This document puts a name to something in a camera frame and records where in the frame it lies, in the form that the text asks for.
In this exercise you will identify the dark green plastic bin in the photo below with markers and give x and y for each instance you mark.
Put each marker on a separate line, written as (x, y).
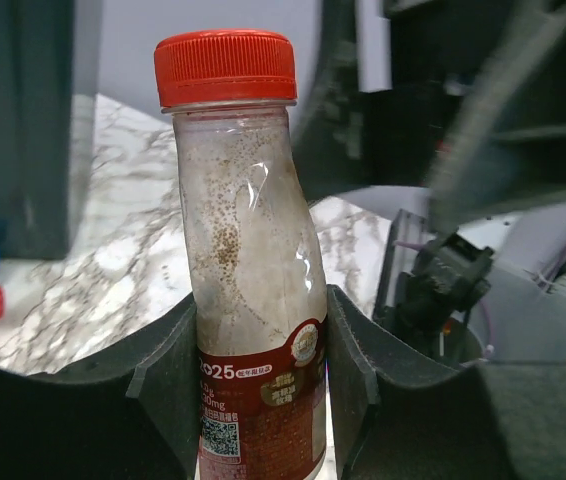
(49, 58)

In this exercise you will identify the red cap bottle small label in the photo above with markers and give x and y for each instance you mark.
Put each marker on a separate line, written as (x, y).
(254, 258)

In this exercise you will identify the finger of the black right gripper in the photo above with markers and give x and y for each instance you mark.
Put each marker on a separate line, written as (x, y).
(506, 149)
(333, 140)

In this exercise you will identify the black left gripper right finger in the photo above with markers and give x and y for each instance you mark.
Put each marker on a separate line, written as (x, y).
(398, 414)

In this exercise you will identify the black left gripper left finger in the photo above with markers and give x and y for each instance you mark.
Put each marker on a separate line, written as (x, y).
(129, 411)

